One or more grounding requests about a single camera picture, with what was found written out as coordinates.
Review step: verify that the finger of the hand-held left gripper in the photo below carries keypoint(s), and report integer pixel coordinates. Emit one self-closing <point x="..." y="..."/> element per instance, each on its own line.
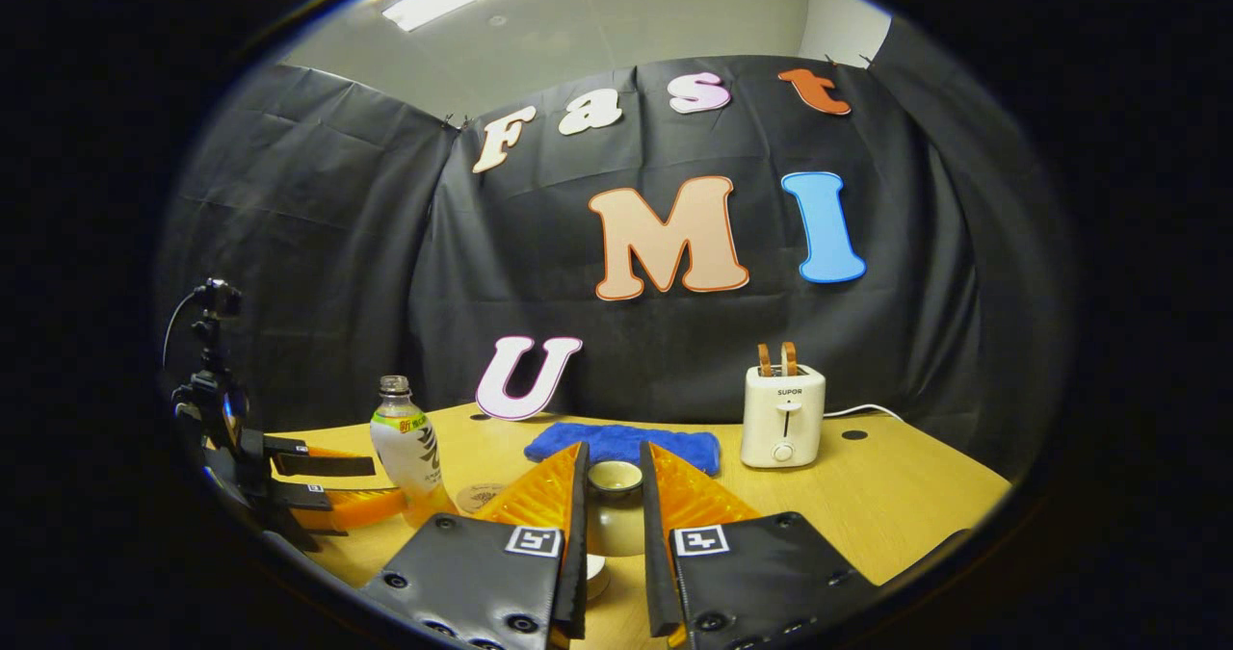
<point x="366" y="507"/>
<point x="327" y="465"/>

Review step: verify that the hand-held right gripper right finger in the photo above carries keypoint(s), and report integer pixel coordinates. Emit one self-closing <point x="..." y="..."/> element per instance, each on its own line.
<point x="761" y="583"/>

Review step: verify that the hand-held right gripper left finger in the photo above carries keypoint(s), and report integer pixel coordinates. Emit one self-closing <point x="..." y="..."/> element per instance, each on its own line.
<point x="501" y="583"/>

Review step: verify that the clear water bottle white label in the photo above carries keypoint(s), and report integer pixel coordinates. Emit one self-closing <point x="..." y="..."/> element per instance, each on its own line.
<point x="409" y="457"/>

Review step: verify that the round cork coaster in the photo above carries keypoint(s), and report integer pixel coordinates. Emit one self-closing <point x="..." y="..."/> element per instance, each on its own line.
<point x="477" y="498"/>

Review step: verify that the beige teacup lid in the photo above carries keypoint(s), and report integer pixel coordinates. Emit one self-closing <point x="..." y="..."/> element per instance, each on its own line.
<point x="615" y="525"/>

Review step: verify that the blue folded towel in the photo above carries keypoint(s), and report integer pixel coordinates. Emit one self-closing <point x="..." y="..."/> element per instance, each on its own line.
<point x="674" y="448"/>

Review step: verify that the cream toaster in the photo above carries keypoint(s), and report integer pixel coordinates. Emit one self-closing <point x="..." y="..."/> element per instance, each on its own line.
<point x="782" y="419"/>

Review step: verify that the black backdrop cloth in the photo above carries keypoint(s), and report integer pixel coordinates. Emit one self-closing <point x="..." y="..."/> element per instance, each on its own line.
<point x="337" y="246"/>

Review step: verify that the bread slice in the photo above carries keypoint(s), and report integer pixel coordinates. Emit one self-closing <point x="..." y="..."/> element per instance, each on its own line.
<point x="764" y="361"/>
<point x="789" y="359"/>

